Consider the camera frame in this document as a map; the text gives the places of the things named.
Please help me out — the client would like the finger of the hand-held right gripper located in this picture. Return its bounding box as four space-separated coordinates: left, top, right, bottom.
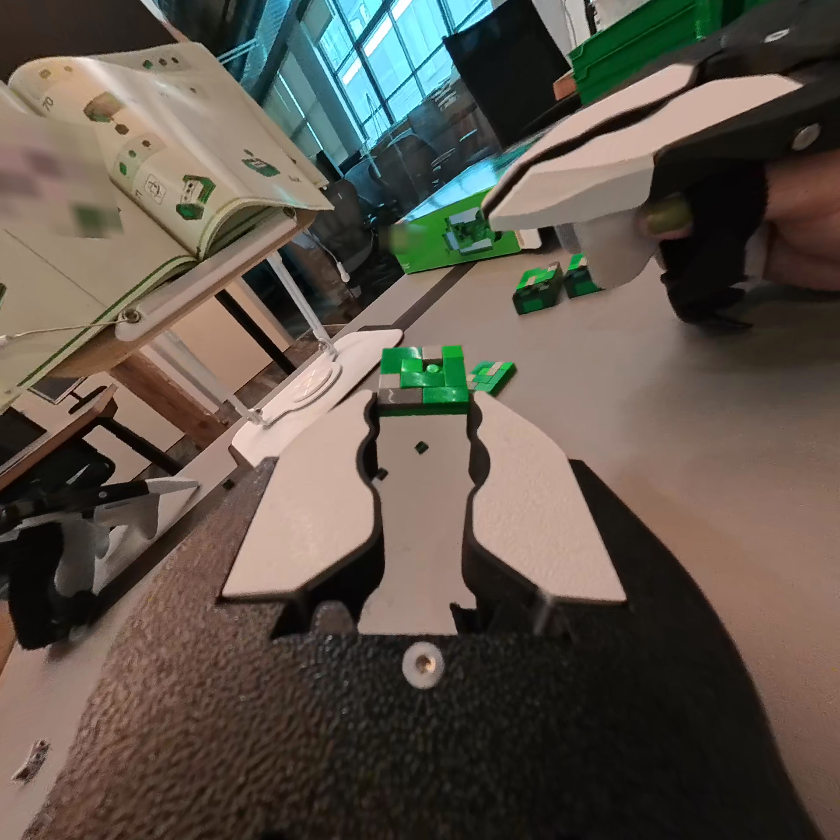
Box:
488 75 805 232
482 62 700 211

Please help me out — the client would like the dark board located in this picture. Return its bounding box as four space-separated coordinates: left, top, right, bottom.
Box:
0 0 181 83

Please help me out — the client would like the black partition panel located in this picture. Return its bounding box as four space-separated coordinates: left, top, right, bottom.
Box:
442 0 572 149

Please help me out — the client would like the lego instruction booklet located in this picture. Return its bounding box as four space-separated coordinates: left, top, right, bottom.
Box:
0 42 336 395

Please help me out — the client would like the white book stand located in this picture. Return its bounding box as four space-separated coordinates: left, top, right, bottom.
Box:
115 206 405 469

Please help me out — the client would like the green plastic crate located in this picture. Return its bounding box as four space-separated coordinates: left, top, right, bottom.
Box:
567 0 726 107

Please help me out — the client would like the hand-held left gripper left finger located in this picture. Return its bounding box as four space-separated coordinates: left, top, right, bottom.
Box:
222 388 385 634

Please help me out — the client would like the flat green lego panel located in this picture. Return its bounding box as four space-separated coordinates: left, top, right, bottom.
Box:
467 359 517 397

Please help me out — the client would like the large paned window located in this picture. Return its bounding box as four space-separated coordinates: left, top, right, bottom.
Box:
262 0 460 152

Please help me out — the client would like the light grey lego bracket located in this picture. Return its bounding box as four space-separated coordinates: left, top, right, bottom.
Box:
12 739 53 782

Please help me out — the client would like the green lego panel with studs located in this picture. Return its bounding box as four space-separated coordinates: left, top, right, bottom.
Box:
377 344 471 418

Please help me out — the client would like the green lego box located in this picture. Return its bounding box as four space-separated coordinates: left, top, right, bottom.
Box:
392 184 546 275

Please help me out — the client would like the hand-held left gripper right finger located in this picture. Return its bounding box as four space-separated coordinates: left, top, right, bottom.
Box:
462 388 628 636

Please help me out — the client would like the dark green lego cube build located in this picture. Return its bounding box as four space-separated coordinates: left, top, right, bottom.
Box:
511 262 566 316
562 252 605 300

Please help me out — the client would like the group of black office chairs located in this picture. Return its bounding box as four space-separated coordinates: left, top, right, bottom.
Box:
315 98 500 270

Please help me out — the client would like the spare hand-held gripper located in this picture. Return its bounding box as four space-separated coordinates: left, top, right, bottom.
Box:
0 476 202 651

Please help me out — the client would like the person's right hand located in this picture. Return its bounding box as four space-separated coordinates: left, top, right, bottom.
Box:
640 141 840 294

